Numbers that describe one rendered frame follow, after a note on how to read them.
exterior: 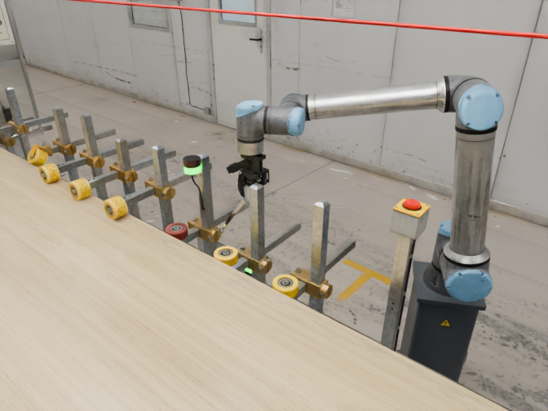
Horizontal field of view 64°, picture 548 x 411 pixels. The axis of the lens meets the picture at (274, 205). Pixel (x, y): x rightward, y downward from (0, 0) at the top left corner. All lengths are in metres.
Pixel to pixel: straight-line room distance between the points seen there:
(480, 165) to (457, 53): 2.36
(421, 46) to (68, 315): 3.23
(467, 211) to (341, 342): 0.62
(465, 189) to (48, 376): 1.26
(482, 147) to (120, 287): 1.15
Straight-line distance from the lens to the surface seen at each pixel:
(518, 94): 3.66
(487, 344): 2.65
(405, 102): 1.50
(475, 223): 1.54
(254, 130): 1.42
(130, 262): 1.50
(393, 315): 1.31
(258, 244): 1.50
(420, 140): 3.98
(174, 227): 1.62
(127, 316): 1.30
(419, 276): 1.95
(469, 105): 1.37
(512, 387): 2.49
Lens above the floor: 1.75
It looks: 29 degrees down
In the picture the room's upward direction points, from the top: straight up
